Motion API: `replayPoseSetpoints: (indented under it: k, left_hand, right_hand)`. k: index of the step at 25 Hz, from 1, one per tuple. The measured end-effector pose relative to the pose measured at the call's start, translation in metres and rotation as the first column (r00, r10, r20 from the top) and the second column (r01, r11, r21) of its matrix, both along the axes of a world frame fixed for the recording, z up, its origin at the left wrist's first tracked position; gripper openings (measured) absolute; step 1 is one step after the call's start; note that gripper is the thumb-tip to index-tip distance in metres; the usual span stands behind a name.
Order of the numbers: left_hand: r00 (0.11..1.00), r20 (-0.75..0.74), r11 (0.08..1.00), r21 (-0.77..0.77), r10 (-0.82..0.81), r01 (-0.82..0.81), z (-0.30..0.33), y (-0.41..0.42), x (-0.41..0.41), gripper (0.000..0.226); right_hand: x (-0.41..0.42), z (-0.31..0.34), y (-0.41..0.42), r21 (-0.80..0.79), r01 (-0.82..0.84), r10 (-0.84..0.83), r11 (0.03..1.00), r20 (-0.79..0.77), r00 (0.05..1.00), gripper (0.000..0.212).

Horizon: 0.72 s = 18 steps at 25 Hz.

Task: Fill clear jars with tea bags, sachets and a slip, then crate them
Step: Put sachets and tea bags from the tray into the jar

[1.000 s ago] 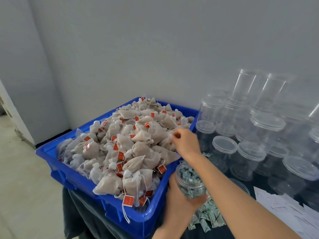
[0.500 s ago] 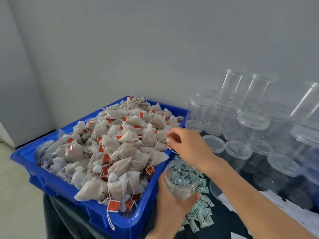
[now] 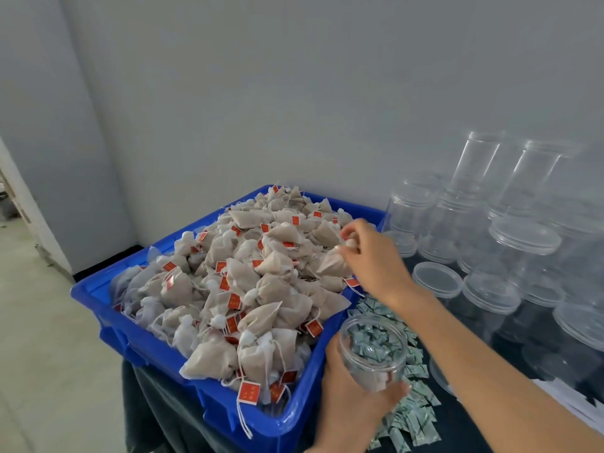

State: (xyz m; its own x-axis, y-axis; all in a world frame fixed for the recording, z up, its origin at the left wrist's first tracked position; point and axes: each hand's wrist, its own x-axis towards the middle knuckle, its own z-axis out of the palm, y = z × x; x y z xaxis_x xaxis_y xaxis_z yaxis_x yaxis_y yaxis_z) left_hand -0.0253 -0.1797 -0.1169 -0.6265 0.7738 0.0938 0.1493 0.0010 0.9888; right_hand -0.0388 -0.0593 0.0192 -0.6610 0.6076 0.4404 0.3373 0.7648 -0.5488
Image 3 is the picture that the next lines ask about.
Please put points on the person's left hand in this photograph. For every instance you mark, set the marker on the person's left hand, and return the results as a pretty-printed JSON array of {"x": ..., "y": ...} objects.
[{"x": 354, "y": 420}]

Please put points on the person's right hand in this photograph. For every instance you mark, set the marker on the person's right hand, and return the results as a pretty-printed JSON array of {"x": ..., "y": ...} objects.
[{"x": 377, "y": 264}]

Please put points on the pile of green desiccant packets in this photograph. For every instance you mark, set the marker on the pile of green desiccant packets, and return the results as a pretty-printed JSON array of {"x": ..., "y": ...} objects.
[{"x": 415, "y": 410}]

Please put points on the clear jar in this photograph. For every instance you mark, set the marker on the clear jar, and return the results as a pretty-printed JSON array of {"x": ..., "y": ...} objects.
[{"x": 373, "y": 349}]

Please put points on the pile of tea bags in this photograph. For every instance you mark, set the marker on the pile of tea bags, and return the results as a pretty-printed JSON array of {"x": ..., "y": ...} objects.
[{"x": 245, "y": 297}]

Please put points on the group of lidded jars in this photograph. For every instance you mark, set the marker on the group of lidded jars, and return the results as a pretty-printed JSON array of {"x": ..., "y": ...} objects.
[{"x": 519, "y": 250}]

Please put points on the pile of white label papers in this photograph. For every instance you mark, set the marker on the pile of white label papers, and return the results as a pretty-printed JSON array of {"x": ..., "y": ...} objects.
[{"x": 585, "y": 396}]

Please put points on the person's right forearm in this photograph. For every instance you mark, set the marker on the person's right forearm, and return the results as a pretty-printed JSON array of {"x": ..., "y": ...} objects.
[{"x": 491, "y": 382}]

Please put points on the blue plastic tray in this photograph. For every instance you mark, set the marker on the blue plastic tray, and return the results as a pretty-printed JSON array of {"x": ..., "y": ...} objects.
[{"x": 142, "y": 339}]

